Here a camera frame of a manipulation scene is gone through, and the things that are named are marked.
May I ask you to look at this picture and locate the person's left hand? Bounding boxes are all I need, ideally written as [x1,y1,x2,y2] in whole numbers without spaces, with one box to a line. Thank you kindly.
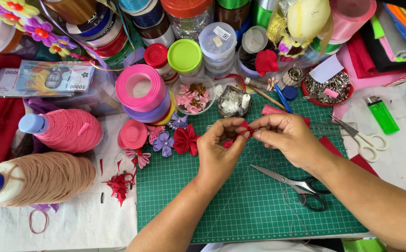
[194,117,251,192]

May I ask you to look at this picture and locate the person's right hand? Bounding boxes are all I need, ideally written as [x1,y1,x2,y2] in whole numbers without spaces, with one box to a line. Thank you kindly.
[253,113,334,174]

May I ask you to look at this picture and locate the red fabric petal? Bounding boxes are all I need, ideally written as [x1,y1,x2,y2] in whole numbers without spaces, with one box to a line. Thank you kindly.
[223,121,257,148]

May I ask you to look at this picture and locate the red fabric flower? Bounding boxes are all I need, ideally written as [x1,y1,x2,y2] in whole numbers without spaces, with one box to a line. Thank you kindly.
[172,124,202,157]

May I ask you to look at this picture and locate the pink felt piece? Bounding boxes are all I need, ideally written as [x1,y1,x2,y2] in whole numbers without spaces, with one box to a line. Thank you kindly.
[261,104,311,128]

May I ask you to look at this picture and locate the blue pen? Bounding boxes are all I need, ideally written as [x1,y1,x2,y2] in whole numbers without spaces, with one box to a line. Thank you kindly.
[274,83,294,114]

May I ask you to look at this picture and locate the blue round cap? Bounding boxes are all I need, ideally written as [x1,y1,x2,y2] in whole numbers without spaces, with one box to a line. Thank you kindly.
[282,86,298,102]

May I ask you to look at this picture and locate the small lilac fabric flower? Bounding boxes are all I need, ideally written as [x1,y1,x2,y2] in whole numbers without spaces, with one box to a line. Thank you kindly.
[168,113,189,131]

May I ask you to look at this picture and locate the purple fabric flower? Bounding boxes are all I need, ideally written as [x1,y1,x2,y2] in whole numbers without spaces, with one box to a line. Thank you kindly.
[152,132,175,158]

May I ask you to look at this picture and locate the wooden stick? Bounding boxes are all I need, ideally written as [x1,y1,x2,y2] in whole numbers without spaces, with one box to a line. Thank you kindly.
[247,84,287,112]

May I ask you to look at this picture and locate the wax covered candle holder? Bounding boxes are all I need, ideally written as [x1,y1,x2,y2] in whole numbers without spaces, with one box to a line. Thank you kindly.
[218,85,252,118]

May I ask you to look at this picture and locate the yellow ribbon roll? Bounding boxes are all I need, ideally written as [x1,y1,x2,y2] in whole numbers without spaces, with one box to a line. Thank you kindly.
[152,92,178,126]

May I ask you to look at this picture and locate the red bowl of safety pins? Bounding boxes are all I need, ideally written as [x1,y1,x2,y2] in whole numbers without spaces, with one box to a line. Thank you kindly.
[301,64,354,107]

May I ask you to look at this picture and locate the clear bowl of fabric flowers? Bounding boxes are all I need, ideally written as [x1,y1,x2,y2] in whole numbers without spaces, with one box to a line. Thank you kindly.
[172,74,216,115]

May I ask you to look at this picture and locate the rolled cardboard rosette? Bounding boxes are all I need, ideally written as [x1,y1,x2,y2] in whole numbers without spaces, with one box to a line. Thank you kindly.
[282,67,304,88]

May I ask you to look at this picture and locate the brown thread spool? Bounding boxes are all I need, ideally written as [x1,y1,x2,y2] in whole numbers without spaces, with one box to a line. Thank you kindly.
[244,77,272,91]

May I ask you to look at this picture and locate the red felt sheet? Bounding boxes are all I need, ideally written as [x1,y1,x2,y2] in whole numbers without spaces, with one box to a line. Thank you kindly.
[318,136,379,178]

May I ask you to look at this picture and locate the green cutting mat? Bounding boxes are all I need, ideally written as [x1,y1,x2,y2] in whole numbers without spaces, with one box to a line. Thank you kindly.
[136,89,369,244]

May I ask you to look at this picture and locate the pink striped fabric flower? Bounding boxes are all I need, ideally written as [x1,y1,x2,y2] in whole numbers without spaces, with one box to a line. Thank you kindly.
[124,148,152,169]

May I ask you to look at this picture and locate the purple ribbon roll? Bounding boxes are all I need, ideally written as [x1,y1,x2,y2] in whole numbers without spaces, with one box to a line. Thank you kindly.
[122,89,172,124]

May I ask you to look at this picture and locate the white paper card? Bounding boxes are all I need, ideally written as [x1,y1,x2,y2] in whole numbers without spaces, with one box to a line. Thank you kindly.
[309,53,345,84]

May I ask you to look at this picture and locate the red felt petal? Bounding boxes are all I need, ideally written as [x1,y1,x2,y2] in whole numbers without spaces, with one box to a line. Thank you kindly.
[255,49,280,77]

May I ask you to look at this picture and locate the small pink fabric hat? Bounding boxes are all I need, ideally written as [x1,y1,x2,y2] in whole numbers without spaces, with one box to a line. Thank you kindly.
[118,119,149,150]

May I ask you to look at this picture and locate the green lighter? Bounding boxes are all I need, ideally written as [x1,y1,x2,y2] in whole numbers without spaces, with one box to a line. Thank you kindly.
[365,95,400,135]

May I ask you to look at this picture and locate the pile of red fabric scraps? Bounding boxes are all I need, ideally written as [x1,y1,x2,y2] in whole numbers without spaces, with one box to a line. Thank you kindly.
[100,158,138,207]

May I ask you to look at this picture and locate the person's white shirt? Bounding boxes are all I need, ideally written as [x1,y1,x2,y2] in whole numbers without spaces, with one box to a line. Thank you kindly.
[200,240,337,252]

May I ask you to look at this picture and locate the jar with green lid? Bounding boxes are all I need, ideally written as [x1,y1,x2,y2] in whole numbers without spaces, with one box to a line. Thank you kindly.
[167,38,204,77]

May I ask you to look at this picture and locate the stack of clear round containers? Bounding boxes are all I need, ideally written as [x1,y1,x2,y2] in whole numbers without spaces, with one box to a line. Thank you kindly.
[199,22,238,80]

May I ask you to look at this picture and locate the container with white lid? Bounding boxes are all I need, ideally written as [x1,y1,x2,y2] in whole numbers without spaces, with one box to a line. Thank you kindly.
[237,25,270,80]

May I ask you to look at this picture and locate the jar with red lid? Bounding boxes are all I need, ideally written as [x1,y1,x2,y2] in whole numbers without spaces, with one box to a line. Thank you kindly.
[144,43,179,84]

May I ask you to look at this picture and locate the green plastic packet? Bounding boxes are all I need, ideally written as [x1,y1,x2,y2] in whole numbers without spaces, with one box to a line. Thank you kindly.
[342,237,387,252]

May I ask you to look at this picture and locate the yellow egg decoration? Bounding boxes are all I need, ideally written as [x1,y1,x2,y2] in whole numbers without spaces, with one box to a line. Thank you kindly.
[267,0,334,59]

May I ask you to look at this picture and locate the large light pink ribbon roll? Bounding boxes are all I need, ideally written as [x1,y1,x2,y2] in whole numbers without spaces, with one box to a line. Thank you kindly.
[329,0,378,45]

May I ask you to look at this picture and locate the green ribbon rolls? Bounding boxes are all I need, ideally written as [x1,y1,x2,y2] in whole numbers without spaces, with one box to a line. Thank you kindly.
[215,0,278,31]

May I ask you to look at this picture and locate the clear plastic box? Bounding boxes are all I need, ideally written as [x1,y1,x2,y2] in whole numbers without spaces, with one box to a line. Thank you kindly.
[23,66,124,117]

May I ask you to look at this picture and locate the jar with orange lid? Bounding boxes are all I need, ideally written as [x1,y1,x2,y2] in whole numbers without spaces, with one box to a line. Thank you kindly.
[160,0,215,41]

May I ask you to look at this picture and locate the stack of coloured felt sheets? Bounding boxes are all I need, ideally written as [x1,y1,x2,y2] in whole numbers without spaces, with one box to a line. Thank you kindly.
[343,0,406,80]

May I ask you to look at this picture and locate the pink thread cone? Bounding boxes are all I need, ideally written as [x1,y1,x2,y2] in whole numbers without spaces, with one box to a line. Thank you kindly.
[18,109,103,154]

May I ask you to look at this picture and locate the white table cloth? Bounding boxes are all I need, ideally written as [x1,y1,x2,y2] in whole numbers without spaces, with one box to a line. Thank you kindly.
[0,112,139,252]

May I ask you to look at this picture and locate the tan thread cone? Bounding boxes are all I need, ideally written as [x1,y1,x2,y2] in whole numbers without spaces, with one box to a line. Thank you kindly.
[0,152,97,207]

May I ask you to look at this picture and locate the heap of assorted ribbon rolls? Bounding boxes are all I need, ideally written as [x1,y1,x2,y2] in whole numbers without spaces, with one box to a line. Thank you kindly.
[42,0,176,61]

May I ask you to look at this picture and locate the colourful banknote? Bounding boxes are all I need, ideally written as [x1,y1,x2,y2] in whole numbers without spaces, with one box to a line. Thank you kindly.
[14,60,95,92]

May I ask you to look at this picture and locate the pink rubber band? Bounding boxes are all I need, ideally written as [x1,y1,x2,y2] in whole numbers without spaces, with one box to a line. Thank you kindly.
[29,209,49,235]

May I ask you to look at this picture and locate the felt flower garland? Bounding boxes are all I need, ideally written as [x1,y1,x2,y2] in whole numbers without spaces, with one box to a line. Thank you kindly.
[0,0,78,59]

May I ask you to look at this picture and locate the pale banknote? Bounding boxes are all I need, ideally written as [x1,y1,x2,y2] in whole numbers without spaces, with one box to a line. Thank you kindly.
[0,68,75,98]

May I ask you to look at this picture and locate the black handled scissors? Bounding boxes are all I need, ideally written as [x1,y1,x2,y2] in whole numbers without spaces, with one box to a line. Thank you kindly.
[250,164,331,213]

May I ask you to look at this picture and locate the white handled scissors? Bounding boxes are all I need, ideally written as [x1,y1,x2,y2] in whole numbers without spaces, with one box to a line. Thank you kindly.
[329,114,389,163]

